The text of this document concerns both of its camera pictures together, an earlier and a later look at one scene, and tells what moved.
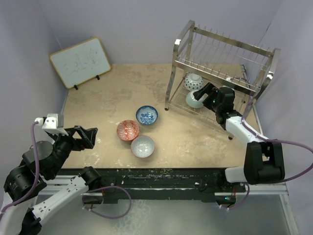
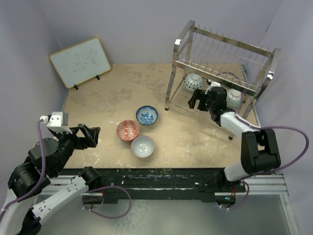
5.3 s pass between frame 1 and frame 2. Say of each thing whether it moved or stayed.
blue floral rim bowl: stayed
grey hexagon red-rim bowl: stayed
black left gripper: stayed
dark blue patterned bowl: stayed
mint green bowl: moved
